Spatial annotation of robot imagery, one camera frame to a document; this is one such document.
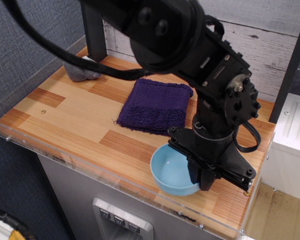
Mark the grey cabinet with button panel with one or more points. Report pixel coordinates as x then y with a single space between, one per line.
98 211

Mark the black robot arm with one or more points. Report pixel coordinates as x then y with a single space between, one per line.
177 37

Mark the black right frame post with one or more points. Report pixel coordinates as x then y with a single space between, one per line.
286 83

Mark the black left frame post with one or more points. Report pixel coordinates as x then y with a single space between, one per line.
94 33

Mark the grey plush elephant toy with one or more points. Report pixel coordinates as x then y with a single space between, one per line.
78 74

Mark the black frame post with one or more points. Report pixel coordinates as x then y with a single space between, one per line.
286 83
94 33

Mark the light blue bowl cup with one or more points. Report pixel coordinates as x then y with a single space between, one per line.
169 169

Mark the purple folded towel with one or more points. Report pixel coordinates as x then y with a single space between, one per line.
154 107

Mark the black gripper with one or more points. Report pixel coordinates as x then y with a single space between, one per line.
213 156

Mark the clear acrylic table guard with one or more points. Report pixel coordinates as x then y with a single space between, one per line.
74 123

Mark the white ribbed side unit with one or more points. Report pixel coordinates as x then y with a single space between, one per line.
281 169

